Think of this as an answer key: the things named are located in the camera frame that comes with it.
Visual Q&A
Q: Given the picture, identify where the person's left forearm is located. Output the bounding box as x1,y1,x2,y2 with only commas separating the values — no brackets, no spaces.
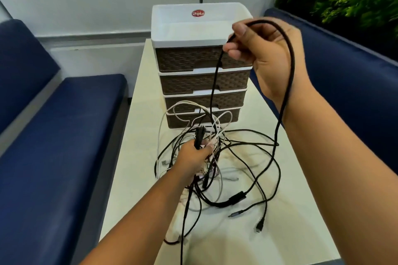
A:
79,171,196,265

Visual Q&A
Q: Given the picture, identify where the black cable with inline adapter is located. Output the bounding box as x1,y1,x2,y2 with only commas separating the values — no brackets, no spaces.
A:
193,178,248,209

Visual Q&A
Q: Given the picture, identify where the blue bench back cushion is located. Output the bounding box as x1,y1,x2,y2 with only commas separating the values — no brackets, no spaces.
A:
0,19,61,134

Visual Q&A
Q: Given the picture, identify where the white plastic drawer unit frame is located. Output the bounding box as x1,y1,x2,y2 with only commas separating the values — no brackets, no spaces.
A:
151,2,253,130

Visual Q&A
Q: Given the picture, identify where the person's left hand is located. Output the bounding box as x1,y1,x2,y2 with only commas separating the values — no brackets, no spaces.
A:
169,140,219,183

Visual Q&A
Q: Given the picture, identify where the black cable with grey plug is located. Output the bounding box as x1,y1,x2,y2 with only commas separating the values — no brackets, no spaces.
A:
228,196,268,219

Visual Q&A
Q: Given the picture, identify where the black cable with thick plug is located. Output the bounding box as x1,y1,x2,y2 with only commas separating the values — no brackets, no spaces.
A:
180,125,206,265

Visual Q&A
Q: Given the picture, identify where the brown wicker drawer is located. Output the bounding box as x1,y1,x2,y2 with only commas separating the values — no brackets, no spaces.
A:
160,70,251,95
164,90,247,114
155,45,251,73
167,108,241,129

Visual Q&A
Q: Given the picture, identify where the blue upholstered bench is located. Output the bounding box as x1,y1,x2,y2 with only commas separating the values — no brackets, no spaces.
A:
250,7,398,177

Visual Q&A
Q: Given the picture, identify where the grey wall rail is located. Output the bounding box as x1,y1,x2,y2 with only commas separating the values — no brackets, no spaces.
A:
35,31,152,46

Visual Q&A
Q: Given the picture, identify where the person's right forearm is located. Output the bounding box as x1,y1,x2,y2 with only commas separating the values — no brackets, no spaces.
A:
279,87,398,265

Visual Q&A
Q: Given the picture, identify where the black braided cable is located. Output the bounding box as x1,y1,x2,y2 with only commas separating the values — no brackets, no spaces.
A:
210,18,296,195

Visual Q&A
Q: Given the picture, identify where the person's right hand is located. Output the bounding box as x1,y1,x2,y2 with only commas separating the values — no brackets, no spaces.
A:
223,19,313,110

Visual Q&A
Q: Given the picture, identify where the blue bench seat cushion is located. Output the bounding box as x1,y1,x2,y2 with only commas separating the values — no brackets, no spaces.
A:
0,74,129,265

